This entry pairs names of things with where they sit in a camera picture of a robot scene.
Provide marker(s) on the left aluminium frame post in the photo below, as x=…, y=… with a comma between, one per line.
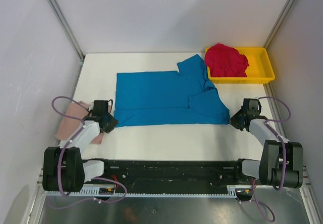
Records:
x=66, y=28

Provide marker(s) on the red t shirt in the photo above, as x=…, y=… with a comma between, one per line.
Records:
x=225, y=61

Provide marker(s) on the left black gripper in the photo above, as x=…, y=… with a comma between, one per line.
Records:
x=113, y=122

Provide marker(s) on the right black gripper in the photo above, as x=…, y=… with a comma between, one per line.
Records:
x=233, y=120

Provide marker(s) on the right aluminium frame post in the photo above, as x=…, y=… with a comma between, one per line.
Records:
x=287, y=8

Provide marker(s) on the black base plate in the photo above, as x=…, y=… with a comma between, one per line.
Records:
x=143, y=178

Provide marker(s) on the aluminium frame post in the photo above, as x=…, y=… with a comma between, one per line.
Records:
x=66, y=28
x=287, y=8

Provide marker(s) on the yellow plastic tray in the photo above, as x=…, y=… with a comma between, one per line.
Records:
x=259, y=70

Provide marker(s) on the blue t shirt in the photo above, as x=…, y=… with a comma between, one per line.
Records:
x=184, y=96

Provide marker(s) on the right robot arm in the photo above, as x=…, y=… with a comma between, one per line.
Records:
x=281, y=163

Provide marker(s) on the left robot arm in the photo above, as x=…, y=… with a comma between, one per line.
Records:
x=64, y=169

